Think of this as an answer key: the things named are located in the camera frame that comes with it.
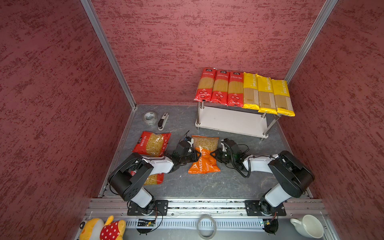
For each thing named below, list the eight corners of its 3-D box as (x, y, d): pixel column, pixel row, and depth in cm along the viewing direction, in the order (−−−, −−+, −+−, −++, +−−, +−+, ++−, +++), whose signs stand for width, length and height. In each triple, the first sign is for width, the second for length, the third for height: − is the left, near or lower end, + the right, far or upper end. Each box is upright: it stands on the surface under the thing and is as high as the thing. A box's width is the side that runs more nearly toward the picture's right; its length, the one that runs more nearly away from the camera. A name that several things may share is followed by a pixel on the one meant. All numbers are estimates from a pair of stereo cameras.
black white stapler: (157, 129, 108) (156, 126, 105) (164, 115, 117) (163, 112, 113) (161, 130, 108) (160, 126, 104) (168, 116, 116) (167, 112, 113)
